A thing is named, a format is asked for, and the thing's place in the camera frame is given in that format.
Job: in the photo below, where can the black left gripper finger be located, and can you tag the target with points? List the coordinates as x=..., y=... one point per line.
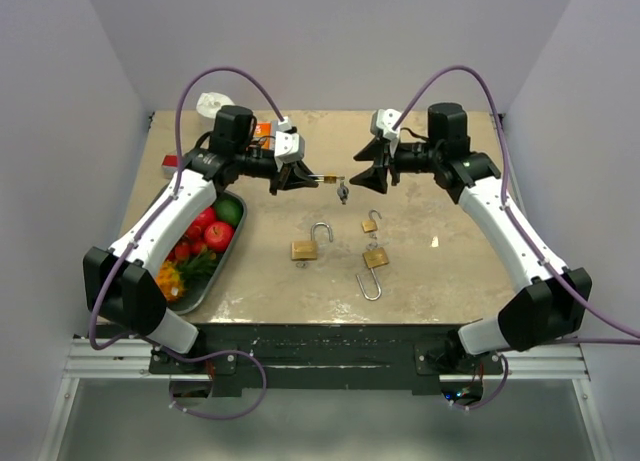
x=301, y=170
x=294, y=184

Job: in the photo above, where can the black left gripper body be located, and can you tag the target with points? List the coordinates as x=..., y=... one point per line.
x=286, y=170

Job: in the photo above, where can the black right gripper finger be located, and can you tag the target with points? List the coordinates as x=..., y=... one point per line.
x=375, y=148
x=374, y=178

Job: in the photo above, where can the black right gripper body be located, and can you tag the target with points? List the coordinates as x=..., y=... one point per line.
x=388, y=160

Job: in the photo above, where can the small long-shackle brass padlock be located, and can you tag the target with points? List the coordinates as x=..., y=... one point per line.
x=328, y=178

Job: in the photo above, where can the keys with grey fob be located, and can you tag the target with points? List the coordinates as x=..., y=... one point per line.
x=342, y=192

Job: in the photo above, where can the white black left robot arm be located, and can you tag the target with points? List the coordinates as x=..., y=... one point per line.
x=120, y=281

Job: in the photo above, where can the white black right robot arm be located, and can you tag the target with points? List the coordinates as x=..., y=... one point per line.
x=544, y=307

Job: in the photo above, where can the orange box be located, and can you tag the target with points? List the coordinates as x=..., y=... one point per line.
x=265, y=135

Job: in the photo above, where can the green fruit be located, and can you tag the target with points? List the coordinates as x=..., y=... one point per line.
x=229, y=211

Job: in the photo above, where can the large brass padlock open shackle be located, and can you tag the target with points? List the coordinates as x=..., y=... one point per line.
x=307, y=250

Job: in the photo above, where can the red tomato fruit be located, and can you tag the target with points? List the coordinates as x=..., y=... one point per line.
x=202, y=221

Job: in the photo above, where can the red apple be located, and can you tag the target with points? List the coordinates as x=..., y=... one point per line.
x=217, y=236

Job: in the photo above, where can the white tissue roll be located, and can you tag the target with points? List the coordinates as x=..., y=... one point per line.
x=210, y=103

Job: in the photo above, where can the red small box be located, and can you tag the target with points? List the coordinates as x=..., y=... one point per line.
x=169, y=165

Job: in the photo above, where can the grey metal tray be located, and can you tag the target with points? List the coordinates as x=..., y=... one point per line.
x=199, y=266

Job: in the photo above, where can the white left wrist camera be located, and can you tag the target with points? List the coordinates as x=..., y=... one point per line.
x=289, y=146

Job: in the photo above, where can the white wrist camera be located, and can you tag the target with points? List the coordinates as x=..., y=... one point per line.
x=384, y=126
x=289, y=146

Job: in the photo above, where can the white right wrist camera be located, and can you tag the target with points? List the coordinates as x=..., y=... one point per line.
x=384, y=126

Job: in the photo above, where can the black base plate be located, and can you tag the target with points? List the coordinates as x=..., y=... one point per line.
x=407, y=357

